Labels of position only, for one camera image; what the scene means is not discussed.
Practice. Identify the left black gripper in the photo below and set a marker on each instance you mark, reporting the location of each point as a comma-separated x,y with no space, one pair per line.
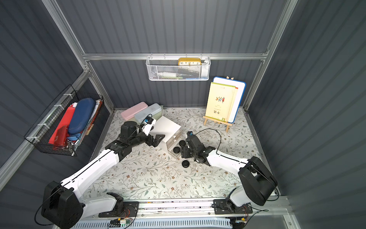
150,138

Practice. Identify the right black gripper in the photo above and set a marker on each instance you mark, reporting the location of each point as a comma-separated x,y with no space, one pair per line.
187,149

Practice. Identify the black earphone case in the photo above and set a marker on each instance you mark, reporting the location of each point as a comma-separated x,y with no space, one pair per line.
176,150
182,143
185,164

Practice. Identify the white drawer cabinet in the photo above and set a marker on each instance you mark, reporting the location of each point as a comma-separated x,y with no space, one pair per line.
170,129

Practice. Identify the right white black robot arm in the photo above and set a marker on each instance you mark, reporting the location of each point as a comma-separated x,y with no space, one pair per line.
257,182

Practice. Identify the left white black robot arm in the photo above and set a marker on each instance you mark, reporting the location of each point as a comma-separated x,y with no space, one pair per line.
63,203

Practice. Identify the green book box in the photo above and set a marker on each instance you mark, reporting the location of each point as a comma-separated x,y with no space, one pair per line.
157,116

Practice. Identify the grey-blue pencil case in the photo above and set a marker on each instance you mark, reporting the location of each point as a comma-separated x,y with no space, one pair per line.
150,110

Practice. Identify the pink pencil case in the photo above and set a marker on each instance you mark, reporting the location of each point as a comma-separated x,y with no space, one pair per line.
129,113

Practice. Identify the wooden easel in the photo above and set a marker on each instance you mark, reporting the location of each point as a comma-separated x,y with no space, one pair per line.
218,120

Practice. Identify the yellow booklet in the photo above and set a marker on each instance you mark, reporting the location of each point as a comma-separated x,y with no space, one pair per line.
221,101

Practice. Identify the blue-framed whiteboard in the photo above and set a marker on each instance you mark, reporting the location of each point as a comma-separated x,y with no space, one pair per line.
241,86

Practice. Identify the navy blue case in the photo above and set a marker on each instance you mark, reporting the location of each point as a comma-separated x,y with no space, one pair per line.
81,116

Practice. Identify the yellow clock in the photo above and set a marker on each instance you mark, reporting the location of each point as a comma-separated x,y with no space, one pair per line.
189,61

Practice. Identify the red folder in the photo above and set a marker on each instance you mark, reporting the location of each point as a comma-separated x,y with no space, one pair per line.
59,137

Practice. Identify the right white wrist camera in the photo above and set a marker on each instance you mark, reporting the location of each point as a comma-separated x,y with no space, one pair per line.
189,134

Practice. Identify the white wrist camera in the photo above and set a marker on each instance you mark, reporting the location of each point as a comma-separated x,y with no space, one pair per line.
189,134
147,124

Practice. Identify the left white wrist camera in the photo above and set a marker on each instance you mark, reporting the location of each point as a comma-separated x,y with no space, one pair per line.
147,124

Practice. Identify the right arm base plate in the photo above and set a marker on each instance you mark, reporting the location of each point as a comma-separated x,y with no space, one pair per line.
225,206

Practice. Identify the white wire wall basket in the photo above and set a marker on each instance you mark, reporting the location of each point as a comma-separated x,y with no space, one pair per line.
167,69

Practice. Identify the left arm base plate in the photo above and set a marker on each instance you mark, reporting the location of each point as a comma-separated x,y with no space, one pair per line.
122,210

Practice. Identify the black wire side basket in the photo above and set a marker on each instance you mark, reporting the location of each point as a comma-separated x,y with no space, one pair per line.
44,128

